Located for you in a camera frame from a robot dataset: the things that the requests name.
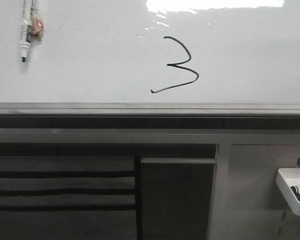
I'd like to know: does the black capped marker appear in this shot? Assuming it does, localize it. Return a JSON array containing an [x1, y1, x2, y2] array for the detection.
[[290, 186, 300, 201]]

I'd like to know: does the white glossy whiteboard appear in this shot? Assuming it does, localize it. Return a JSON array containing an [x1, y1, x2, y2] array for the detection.
[[0, 0, 300, 105]]

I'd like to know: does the white black-tipped whiteboard marker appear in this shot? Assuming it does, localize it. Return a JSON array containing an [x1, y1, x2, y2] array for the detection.
[[20, 0, 35, 63]]

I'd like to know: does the white plastic marker tray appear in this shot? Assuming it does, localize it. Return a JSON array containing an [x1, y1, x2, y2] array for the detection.
[[276, 168, 300, 216]]

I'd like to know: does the grey aluminium whiteboard ledge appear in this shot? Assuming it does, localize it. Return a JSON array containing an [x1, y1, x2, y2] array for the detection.
[[0, 102, 300, 118]]

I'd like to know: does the red magnet in clear tape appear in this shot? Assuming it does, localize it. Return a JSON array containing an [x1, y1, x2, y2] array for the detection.
[[31, 8, 45, 44]]

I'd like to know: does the grey fabric pocket organiser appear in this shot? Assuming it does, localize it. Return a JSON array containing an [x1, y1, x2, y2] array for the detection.
[[0, 156, 143, 240]]

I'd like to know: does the grey slotted pegboard panel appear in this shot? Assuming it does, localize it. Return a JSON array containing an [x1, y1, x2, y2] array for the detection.
[[208, 144, 300, 240]]

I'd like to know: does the dark grey panel board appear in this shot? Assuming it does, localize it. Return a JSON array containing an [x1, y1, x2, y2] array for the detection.
[[141, 159, 215, 240]]

